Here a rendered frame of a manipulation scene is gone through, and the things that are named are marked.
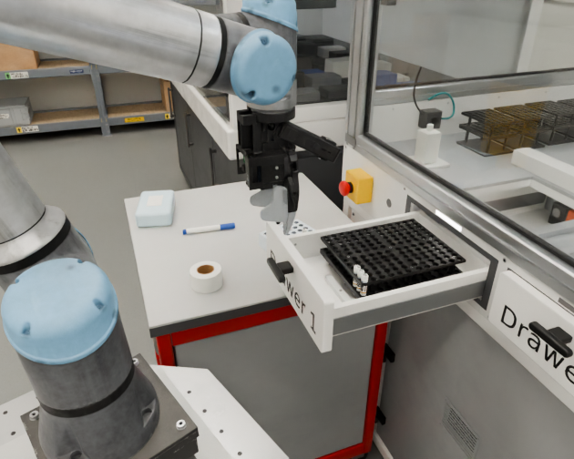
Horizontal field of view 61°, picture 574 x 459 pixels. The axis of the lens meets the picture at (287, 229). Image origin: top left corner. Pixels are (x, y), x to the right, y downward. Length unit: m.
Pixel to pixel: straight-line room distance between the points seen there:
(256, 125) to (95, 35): 0.32
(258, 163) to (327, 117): 1.00
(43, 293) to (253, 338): 0.62
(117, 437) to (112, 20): 0.47
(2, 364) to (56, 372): 1.68
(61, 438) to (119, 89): 4.55
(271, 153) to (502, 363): 0.60
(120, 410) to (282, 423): 0.77
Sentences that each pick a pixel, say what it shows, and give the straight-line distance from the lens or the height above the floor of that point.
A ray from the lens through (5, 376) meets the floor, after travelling 2.22.
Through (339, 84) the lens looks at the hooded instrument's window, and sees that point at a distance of 1.73.
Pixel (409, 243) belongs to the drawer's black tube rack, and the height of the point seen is 0.90.
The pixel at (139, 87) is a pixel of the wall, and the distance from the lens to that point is 5.08.
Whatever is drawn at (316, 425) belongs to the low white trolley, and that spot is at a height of 0.28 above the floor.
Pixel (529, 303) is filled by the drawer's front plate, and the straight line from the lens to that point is 0.89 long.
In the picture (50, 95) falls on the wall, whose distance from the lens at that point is 5.11.
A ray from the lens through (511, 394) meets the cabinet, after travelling 1.05.
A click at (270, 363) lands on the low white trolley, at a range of 1.20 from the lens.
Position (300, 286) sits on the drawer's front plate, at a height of 0.89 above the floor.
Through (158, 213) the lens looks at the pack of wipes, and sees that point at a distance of 1.34.
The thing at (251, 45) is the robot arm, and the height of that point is 1.32.
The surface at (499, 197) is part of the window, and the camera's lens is 0.94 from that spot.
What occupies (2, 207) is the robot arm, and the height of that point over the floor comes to 1.15.
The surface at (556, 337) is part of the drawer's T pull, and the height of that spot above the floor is 0.91.
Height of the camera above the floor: 1.40
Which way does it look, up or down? 30 degrees down
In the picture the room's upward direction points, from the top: straight up
